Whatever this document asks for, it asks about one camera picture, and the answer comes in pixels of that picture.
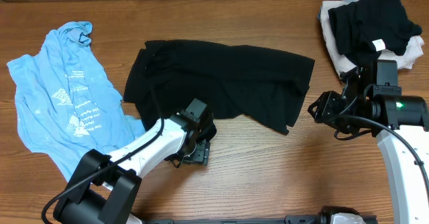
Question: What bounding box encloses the black t-shirt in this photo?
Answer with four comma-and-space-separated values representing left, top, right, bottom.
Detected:
123, 40, 315, 135

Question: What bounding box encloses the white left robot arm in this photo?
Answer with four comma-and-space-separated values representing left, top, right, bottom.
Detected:
53, 99, 216, 224

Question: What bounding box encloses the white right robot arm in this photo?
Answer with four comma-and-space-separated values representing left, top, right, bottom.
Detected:
308, 60, 428, 223

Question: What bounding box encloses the folded black garment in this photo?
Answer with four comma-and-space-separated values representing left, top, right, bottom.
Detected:
328, 0, 422, 66

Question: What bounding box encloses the folded beige garment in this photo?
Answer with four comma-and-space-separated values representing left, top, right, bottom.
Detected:
318, 0, 424, 76

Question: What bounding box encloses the light blue t-shirt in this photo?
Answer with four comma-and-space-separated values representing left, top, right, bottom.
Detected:
7, 21, 145, 180

